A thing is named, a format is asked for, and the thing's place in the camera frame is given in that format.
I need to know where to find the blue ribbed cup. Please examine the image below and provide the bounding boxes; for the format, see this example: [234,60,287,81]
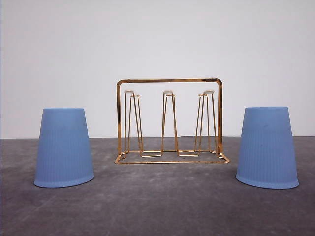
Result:
[236,107,299,189]
[34,108,94,188]

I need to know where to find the gold wire cup rack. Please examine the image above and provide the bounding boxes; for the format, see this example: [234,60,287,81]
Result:
[115,78,230,164]

